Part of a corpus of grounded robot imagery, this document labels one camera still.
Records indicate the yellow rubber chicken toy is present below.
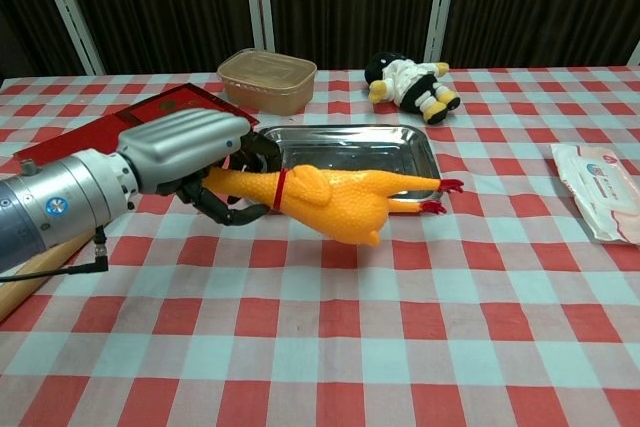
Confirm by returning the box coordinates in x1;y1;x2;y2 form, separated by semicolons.
202;164;465;250

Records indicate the white wet wipes pack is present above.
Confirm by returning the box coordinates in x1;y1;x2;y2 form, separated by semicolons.
549;142;640;246

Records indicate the red white checkered tablecloth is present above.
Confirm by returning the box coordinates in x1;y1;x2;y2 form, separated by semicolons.
0;65;640;427

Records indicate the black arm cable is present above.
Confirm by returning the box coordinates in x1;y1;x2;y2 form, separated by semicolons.
0;226;110;283

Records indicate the black white plush doll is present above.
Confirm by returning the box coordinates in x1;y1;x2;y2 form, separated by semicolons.
363;51;462;126

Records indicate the red certificate folder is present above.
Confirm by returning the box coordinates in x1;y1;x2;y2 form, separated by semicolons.
14;82;261;164

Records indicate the brown lidded food container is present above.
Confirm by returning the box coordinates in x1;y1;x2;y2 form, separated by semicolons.
216;47;318;115

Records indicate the wooden rolling pin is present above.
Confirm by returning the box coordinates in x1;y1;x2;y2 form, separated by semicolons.
0;234;96;323

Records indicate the silver metal tray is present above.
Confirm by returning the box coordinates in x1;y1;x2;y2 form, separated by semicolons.
241;122;442;216

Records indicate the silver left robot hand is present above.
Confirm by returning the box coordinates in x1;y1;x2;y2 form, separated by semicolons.
117;108;282;227

